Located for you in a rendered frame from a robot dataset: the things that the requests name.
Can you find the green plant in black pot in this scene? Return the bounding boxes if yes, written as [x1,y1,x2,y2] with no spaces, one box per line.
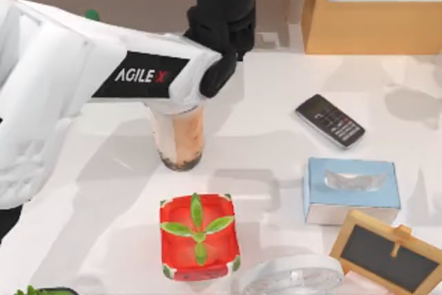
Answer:
[13,285,75,295]

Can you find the red pot with green plant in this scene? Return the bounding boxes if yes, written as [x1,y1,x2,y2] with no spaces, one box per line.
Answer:
[159,192,242,280]

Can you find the bubble milk tea cup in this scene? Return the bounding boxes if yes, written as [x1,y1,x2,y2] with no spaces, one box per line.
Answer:
[150,100,207,172]

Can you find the black mobile phone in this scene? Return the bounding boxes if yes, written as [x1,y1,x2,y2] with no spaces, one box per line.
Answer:
[294,93,367,151]

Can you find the wooden framed blackboard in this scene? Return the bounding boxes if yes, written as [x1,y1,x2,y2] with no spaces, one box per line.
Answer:
[327,209,442,295]

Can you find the pale wooden cupboard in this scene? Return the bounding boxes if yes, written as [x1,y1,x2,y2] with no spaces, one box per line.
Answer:
[300,0,442,56]

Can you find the light blue tissue box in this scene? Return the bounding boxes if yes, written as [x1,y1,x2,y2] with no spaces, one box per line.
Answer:
[302,157,402,226]

